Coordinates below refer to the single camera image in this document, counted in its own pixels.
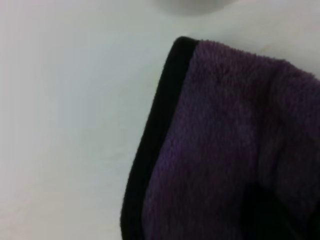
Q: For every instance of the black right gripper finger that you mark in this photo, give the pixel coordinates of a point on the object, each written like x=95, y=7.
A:
x=265, y=220

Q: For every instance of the purple cloth with black trim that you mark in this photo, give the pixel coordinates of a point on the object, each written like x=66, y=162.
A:
x=220, y=120

